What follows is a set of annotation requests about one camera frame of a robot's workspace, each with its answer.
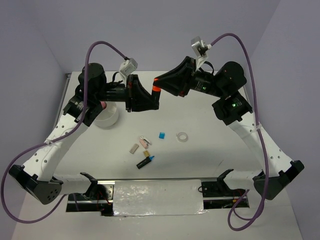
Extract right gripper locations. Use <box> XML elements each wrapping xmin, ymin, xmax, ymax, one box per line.
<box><xmin>151</xmin><ymin>57</ymin><xmax>224</xmax><ymax>98</ymax></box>

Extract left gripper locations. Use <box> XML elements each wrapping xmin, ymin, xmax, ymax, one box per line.
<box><xmin>94</xmin><ymin>73</ymin><xmax>159</xmax><ymax>112</ymax></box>

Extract orange highlighter cap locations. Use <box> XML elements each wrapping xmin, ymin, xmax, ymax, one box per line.
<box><xmin>152</xmin><ymin>78</ymin><xmax>161</xmax><ymax>92</ymax></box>

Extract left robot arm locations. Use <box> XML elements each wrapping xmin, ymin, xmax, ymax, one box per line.
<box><xmin>8</xmin><ymin>63</ymin><xmax>161</xmax><ymax>205</ymax></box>

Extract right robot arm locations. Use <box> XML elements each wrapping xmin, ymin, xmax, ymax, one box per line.
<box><xmin>153</xmin><ymin>56</ymin><xmax>305</xmax><ymax>200</ymax></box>

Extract white round divided container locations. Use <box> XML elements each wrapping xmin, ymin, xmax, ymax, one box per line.
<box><xmin>94</xmin><ymin>101</ymin><xmax>119</xmax><ymax>128</ymax></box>

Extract blue highlighter cap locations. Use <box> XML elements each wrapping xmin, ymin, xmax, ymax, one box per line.
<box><xmin>159</xmin><ymin>132</ymin><xmax>165</xmax><ymax>139</ymax></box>

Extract pink eraser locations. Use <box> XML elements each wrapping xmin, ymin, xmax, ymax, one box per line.
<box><xmin>139</xmin><ymin>139</ymin><xmax>149</xmax><ymax>149</ymax></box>

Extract clear tape roll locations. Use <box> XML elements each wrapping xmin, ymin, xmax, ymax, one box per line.
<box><xmin>176</xmin><ymin>132</ymin><xmax>189</xmax><ymax>143</ymax></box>

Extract beige eraser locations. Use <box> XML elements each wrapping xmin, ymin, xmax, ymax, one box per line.
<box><xmin>129</xmin><ymin>143</ymin><xmax>139</xmax><ymax>154</ymax></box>

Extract small yellow sharpener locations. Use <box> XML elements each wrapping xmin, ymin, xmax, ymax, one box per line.
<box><xmin>143</xmin><ymin>150</ymin><xmax>150</xmax><ymax>157</ymax></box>

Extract blue tip black highlighter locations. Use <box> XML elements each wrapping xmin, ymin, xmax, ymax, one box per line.
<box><xmin>136</xmin><ymin>155</ymin><xmax>155</xmax><ymax>169</ymax></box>

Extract silver foil mat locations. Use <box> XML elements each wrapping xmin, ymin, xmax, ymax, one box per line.
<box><xmin>113</xmin><ymin>179</ymin><xmax>206</xmax><ymax>217</ymax></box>

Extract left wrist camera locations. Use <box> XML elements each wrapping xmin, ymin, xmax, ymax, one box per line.
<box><xmin>119</xmin><ymin>58</ymin><xmax>138</xmax><ymax>81</ymax></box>

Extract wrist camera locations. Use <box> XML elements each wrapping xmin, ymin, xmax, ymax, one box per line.
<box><xmin>191</xmin><ymin>36</ymin><xmax>212</xmax><ymax>69</ymax></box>
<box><xmin>119</xmin><ymin>58</ymin><xmax>138</xmax><ymax>81</ymax></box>

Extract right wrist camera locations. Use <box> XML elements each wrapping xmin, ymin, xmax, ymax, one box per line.
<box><xmin>191</xmin><ymin>36</ymin><xmax>212</xmax><ymax>69</ymax></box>

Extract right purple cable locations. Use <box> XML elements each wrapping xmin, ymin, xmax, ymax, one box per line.
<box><xmin>207</xmin><ymin>32</ymin><xmax>270</xmax><ymax>231</ymax></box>

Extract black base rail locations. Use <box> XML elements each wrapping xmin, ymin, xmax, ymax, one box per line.
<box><xmin>66</xmin><ymin>178</ymin><xmax>245</xmax><ymax>217</ymax></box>

